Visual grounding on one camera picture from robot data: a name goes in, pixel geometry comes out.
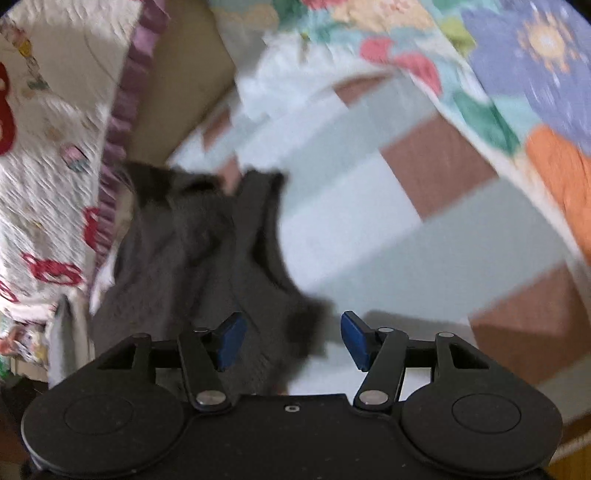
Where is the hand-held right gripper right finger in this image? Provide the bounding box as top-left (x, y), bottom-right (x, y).
top-left (340, 311), bottom-right (491, 413)

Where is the colourful floral quilt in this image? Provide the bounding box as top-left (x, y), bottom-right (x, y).
top-left (208, 0), bottom-right (591, 273)

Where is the white printed quilt purple trim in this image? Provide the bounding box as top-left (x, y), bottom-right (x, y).
top-left (0, 0), bottom-right (170, 324)

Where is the checked bed sheet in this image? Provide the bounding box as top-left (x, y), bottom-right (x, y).
top-left (169, 74), bottom-right (591, 398)

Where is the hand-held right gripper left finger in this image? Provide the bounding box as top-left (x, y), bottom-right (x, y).
top-left (96, 312), bottom-right (248, 412)

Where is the dark grey garment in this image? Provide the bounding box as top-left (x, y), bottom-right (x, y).
top-left (90, 161), bottom-right (334, 397)

